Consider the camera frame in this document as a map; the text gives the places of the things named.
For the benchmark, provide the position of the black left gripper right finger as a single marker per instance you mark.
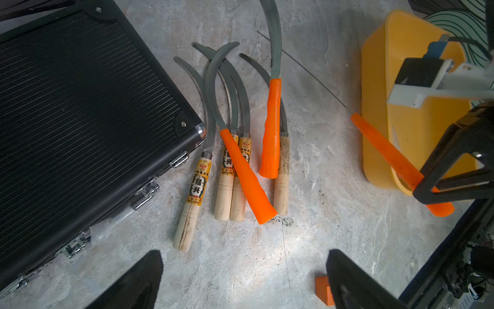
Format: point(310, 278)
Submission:
point(352, 287)

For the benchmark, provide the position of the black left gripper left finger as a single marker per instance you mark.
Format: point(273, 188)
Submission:
point(137, 288)

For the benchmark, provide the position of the yellow plastic tray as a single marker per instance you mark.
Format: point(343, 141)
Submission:
point(415, 132)

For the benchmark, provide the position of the wooden handle sickle with label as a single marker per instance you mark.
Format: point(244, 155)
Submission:
point(190, 214)

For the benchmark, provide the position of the small orange block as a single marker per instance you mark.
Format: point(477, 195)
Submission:
point(323, 290)

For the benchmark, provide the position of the orange handle sickle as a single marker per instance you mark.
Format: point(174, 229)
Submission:
point(271, 138)
point(255, 195)
point(420, 184)

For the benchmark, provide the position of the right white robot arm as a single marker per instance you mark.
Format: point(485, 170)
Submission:
point(459, 168)

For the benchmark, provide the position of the black ribbed storage case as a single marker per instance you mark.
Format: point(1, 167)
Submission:
point(89, 121)

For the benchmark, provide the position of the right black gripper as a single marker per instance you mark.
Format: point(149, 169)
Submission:
point(471, 135)

